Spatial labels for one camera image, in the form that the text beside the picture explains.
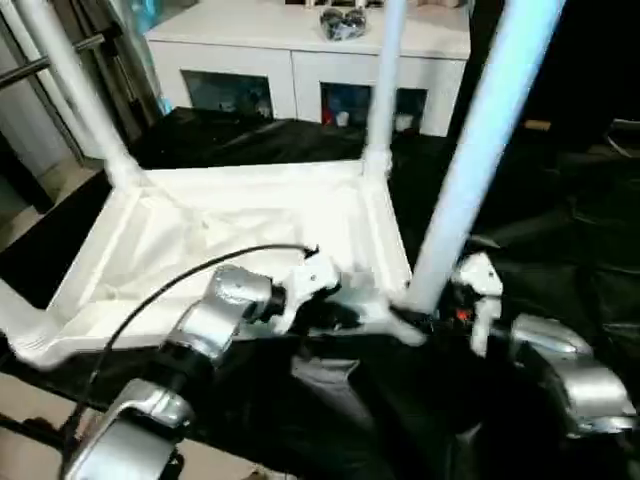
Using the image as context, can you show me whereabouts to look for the white plastic table top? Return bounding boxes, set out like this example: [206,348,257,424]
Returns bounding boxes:
[0,160,426,369]

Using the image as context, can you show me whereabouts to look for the white plastic table leg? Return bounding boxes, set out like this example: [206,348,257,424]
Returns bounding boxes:
[0,280,51,366]
[362,0,409,183]
[405,0,567,317]
[14,0,143,191]

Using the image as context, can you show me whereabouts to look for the black plastic mat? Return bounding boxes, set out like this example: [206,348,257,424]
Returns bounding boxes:
[0,105,640,480]

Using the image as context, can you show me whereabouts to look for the black flat device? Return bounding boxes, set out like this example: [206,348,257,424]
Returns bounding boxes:
[608,118,640,141]

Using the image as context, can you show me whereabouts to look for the white cabinet with glass doors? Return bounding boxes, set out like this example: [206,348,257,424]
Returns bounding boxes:
[146,0,471,136]

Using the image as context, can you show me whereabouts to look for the black tall cabinet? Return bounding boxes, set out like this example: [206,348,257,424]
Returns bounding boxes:
[455,0,640,151]

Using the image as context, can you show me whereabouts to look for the grey bundle on cabinet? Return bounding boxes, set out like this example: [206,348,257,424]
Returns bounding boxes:
[319,6,369,42]

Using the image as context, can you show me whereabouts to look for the black tripod stand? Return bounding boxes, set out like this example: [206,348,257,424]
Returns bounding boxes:
[0,410,76,451]

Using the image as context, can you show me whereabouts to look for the grey curtain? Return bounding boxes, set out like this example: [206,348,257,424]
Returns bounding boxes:
[50,0,171,126]

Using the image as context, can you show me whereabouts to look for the grey metal pole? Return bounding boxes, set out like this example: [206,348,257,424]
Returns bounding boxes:
[0,25,126,89]

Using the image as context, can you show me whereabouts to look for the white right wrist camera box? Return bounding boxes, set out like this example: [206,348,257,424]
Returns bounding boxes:
[452,252,505,359]

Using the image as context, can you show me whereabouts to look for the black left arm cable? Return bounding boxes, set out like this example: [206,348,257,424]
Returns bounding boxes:
[62,244,321,471]

